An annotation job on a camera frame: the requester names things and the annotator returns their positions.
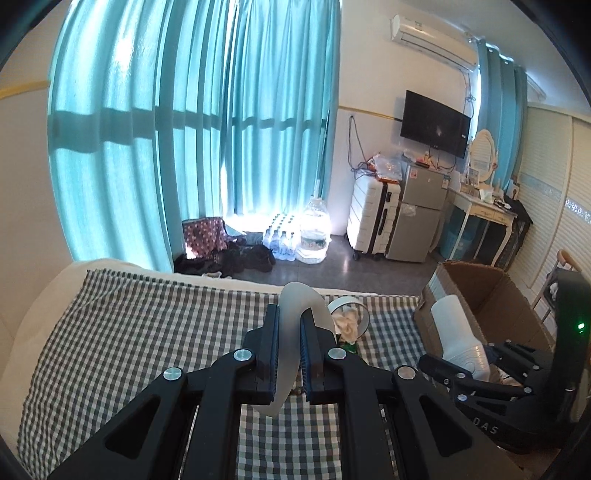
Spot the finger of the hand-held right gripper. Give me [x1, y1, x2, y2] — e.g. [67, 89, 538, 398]
[419, 353, 536, 403]
[489, 342, 555, 386]

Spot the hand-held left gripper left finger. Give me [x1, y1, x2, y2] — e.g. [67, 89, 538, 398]
[46, 302, 282, 480]

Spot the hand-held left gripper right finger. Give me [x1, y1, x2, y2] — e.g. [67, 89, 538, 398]
[299, 310, 529, 480]

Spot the white long plastic tool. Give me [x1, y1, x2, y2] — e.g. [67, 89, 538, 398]
[261, 282, 334, 418]

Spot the white cylindrical device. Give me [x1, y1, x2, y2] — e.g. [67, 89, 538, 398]
[431, 295, 492, 383]

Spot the brown cardboard box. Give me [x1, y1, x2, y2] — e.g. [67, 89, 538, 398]
[413, 260, 557, 384]

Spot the white round container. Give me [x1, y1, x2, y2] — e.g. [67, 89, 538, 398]
[327, 296, 371, 346]

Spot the cream crumpled cloth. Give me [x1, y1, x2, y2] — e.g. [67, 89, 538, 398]
[333, 309, 362, 343]

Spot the pile of dark shoes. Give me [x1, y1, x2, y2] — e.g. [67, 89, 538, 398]
[174, 242, 277, 278]

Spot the wooden chair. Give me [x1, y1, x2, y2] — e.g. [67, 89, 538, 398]
[531, 249, 583, 324]

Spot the pack of water bottles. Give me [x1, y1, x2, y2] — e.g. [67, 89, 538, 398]
[262, 213, 303, 261]

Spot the black hanging bag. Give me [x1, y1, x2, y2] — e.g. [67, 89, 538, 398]
[501, 194, 534, 268]

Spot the large clear water jug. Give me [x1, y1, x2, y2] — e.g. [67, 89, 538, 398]
[295, 196, 332, 265]

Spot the checkered blanket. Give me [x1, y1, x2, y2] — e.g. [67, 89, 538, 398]
[18, 269, 430, 480]

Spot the polka dot bag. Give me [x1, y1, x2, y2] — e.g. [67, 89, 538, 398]
[181, 217, 229, 259]

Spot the white suitcase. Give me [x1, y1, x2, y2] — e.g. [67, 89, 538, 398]
[346, 175, 402, 261]

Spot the white dressing table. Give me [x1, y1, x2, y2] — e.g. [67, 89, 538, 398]
[438, 187, 520, 271]

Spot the silver small fridge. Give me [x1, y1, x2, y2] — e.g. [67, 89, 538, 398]
[385, 164, 451, 264]

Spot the white louvered wardrobe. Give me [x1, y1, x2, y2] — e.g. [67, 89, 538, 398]
[505, 104, 591, 296]

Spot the white oval mirror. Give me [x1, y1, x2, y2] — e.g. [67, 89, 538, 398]
[468, 129, 497, 185]

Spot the clear plastic bag pile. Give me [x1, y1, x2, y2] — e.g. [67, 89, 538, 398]
[367, 152, 407, 183]

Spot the narrow teal curtain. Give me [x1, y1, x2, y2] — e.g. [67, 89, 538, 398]
[475, 41, 528, 185]

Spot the wide teal window curtain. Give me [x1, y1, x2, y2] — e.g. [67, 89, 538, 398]
[47, 0, 342, 273]

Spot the white air conditioner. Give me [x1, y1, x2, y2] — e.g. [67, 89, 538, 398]
[392, 14, 478, 66]

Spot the hanging wall cable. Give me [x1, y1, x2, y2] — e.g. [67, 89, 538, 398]
[347, 115, 370, 178]

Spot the black wall television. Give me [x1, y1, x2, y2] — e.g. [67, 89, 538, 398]
[400, 90, 472, 158]

